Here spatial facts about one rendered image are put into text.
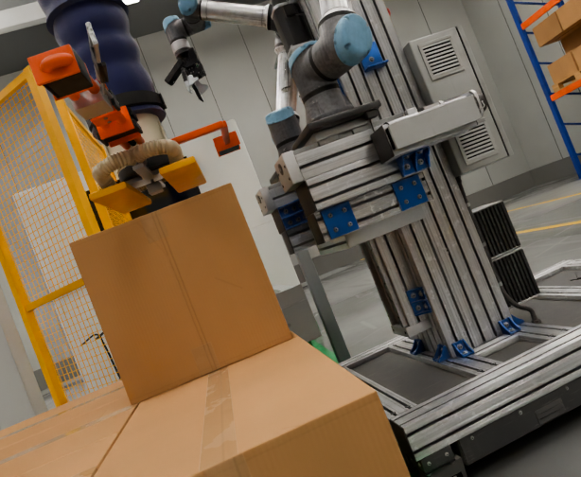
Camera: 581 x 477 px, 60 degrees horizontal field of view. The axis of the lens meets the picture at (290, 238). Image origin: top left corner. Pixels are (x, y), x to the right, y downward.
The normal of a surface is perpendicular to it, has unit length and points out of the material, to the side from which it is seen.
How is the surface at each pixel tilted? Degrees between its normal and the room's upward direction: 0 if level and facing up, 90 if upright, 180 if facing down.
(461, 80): 90
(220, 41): 90
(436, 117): 90
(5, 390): 90
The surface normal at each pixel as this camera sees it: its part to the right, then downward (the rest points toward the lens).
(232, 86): 0.18, -0.10
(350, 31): 0.58, -0.11
